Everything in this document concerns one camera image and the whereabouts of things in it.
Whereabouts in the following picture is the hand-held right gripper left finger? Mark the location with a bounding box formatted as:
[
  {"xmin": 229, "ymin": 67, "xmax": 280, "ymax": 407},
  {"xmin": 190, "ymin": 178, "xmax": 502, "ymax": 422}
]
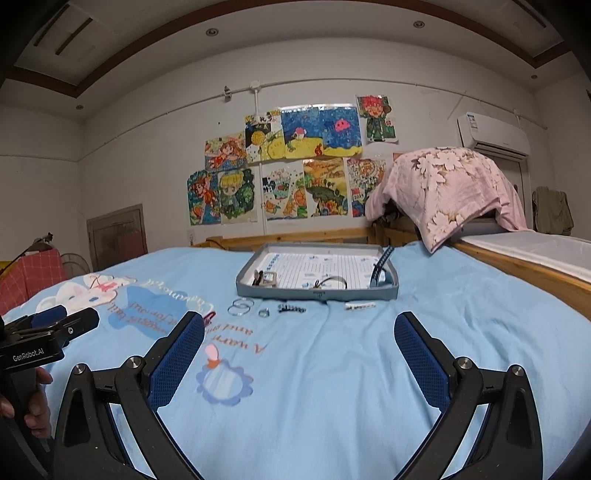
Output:
[{"xmin": 53, "ymin": 311, "xmax": 206, "ymax": 480}]

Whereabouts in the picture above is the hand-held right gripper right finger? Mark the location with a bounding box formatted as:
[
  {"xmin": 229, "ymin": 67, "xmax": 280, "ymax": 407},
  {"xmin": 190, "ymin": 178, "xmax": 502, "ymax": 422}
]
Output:
[{"xmin": 393, "ymin": 311, "xmax": 544, "ymax": 480}]

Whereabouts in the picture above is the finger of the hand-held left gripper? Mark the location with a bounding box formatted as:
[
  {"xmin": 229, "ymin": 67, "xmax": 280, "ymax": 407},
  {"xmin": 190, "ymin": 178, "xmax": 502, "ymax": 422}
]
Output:
[
  {"xmin": 51, "ymin": 308, "xmax": 100, "ymax": 348},
  {"xmin": 28, "ymin": 305, "xmax": 66, "ymax": 328}
]

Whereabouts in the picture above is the grey box lid tray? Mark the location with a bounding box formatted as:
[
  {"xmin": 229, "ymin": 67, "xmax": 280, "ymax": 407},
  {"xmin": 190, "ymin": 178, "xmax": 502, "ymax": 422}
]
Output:
[{"xmin": 235, "ymin": 242, "xmax": 400, "ymax": 301}]

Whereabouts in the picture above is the person's left hand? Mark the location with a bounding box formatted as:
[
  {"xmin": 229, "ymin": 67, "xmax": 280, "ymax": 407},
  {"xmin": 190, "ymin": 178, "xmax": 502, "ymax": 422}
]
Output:
[{"xmin": 27, "ymin": 367, "xmax": 55, "ymax": 439}]

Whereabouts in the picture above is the red checkered cloth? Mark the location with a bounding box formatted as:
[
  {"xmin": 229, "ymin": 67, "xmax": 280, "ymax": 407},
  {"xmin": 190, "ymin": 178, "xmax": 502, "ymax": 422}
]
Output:
[{"xmin": 0, "ymin": 247, "xmax": 63, "ymax": 317}]

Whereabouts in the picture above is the small wooden door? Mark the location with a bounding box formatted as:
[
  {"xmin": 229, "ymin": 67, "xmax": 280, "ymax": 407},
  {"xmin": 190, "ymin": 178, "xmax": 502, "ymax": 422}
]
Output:
[{"xmin": 87, "ymin": 204, "xmax": 148, "ymax": 272}]

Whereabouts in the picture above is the blue printed blanket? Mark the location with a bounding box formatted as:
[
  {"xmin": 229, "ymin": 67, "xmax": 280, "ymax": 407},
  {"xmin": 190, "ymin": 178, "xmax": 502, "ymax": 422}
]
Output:
[{"xmin": 0, "ymin": 242, "xmax": 591, "ymax": 480}]

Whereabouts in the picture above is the grey cushion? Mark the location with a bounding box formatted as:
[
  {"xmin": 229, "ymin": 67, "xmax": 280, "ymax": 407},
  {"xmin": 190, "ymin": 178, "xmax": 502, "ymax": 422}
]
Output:
[{"xmin": 462, "ymin": 215, "xmax": 502, "ymax": 236}]

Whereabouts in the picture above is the white mattress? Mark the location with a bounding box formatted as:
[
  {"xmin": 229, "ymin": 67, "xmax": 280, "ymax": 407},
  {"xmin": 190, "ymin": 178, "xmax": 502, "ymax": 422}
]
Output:
[{"xmin": 462, "ymin": 229, "xmax": 591, "ymax": 282}]

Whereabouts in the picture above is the pink floral blanket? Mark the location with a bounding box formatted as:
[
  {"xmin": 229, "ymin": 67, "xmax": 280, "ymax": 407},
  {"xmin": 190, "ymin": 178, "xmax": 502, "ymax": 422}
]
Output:
[{"xmin": 366, "ymin": 147, "xmax": 532, "ymax": 254}]

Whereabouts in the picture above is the olive jacket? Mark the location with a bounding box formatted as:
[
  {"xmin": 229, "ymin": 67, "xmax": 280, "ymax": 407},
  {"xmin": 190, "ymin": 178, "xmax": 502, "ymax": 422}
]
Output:
[{"xmin": 532, "ymin": 187, "xmax": 575, "ymax": 236}]

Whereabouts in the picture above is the white air conditioner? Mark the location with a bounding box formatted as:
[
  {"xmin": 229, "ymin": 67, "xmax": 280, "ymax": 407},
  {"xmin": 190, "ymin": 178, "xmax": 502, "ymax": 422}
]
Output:
[{"xmin": 457, "ymin": 113, "xmax": 532, "ymax": 157}]

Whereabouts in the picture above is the wire fan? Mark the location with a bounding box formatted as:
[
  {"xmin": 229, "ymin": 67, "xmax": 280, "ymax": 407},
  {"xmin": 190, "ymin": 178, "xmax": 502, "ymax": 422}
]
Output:
[{"xmin": 60, "ymin": 251, "xmax": 90, "ymax": 278}]

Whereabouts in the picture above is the group of wall drawings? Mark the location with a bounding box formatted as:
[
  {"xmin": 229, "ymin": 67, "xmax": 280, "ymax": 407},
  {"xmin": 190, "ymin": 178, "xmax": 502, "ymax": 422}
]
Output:
[{"xmin": 187, "ymin": 95, "xmax": 400, "ymax": 227}]

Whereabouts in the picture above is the white wall conduit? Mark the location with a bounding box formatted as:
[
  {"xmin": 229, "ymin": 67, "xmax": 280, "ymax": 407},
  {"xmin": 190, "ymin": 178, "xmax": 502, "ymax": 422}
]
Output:
[{"xmin": 249, "ymin": 80, "xmax": 269, "ymax": 234}]

